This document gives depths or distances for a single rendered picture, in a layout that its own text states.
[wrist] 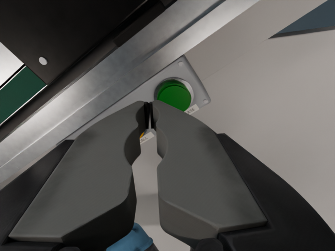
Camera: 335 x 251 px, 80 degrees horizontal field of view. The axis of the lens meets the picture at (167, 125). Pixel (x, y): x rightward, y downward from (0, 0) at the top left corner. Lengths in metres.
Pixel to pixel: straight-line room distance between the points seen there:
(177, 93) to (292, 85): 0.24
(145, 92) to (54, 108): 0.11
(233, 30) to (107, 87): 0.20
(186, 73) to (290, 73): 0.22
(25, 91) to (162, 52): 0.18
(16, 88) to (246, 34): 0.32
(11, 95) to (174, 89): 0.20
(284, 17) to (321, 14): 1.09
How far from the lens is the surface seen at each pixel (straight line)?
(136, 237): 0.36
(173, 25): 0.23
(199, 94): 0.25
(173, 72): 0.24
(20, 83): 0.30
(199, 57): 0.34
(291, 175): 0.56
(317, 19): 1.45
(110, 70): 0.24
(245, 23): 0.35
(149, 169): 0.45
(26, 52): 0.26
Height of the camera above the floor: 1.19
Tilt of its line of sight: 58 degrees down
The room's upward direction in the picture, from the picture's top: 176 degrees clockwise
